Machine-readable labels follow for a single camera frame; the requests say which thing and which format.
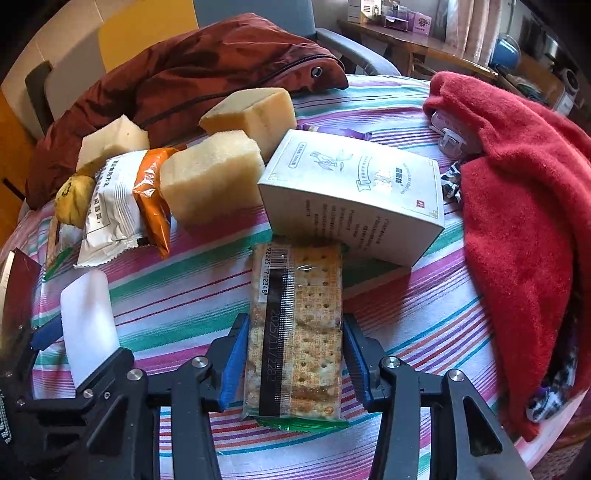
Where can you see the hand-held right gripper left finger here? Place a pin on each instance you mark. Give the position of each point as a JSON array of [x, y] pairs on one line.
[[233, 364]]

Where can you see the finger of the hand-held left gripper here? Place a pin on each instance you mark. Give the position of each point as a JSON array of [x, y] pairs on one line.
[[106, 374], [46, 333]]

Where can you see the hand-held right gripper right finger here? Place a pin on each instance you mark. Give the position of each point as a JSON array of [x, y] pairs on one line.
[[353, 360]]

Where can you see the clear cracker packet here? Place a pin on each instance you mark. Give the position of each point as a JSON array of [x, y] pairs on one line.
[[314, 300]]

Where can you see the white tea box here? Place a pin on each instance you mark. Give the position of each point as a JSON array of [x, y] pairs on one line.
[[351, 194]]

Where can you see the yellow sponge block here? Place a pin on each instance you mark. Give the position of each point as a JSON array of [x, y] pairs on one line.
[[258, 115], [212, 180]]

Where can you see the pale sponge block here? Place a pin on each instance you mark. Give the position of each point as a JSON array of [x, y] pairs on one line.
[[111, 141]]

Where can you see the desktop with striped tablecloth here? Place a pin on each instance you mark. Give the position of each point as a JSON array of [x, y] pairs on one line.
[[184, 295]]

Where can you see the white snack packet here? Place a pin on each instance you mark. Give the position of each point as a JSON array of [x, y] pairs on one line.
[[111, 217]]

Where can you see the small yellow bun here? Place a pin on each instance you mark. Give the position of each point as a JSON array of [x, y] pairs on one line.
[[74, 198]]

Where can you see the orange wooden wardrobe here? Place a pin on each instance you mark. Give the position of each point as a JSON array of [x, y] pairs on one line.
[[11, 152]]

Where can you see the red towel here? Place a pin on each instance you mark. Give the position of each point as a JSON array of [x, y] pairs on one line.
[[521, 230]]

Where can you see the purple snack packet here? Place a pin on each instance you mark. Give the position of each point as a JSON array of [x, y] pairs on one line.
[[341, 132]]

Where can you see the dark upright panel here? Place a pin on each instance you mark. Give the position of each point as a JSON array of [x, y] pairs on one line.
[[38, 97]]

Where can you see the white hair clip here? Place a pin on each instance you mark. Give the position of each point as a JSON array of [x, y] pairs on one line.
[[450, 138]]

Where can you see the maroon jacket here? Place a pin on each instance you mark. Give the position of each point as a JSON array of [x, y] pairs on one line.
[[194, 69]]

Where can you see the grey yellow blue chair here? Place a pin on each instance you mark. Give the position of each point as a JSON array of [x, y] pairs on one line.
[[138, 25]]

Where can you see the wooden side desk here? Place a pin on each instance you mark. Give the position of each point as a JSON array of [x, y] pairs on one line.
[[415, 41]]

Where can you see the small wooden cabinet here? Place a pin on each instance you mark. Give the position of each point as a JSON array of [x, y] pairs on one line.
[[540, 78]]

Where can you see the purple carton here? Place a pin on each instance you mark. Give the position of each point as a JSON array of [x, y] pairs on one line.
[[421, 22]]

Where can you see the blue pot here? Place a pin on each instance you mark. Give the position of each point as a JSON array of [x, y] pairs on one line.
[[505, 50]]

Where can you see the white round appliance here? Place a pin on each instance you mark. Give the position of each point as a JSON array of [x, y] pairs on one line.
[[569, 85]]

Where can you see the white carton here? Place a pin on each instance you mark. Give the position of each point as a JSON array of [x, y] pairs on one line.
[[364, 10]]

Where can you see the pink curtain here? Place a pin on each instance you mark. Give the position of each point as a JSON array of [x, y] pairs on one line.
[[475, 23]]

